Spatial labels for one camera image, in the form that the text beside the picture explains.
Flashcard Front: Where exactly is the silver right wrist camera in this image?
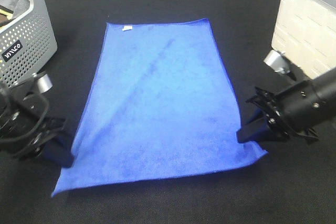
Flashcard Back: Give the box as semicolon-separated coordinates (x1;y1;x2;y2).
264;49;290;74

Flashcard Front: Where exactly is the blue microfiber towel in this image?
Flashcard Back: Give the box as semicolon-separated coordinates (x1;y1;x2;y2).
53;18;266;195

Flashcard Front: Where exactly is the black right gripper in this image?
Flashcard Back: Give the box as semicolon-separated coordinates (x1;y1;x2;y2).
236;80;320;144

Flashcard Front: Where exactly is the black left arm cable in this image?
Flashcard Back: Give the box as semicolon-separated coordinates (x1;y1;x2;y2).
0;81;50;141

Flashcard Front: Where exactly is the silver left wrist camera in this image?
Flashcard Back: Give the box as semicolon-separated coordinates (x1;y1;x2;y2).
27;71;53;94

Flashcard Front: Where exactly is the grey towel in basket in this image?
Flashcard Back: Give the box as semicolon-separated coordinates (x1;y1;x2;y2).
1;0;30;18

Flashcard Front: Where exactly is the grey perforated laundry basket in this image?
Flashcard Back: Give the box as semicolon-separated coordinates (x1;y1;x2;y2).
1;0;57;87

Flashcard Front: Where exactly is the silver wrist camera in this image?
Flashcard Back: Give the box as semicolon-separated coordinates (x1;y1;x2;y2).
264;49;290;74
27;71;53;94

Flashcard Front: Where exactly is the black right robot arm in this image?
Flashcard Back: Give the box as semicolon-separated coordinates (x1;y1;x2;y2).
236;69;335;143

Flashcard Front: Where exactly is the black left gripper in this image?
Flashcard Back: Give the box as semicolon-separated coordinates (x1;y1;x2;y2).
1;87;74;168

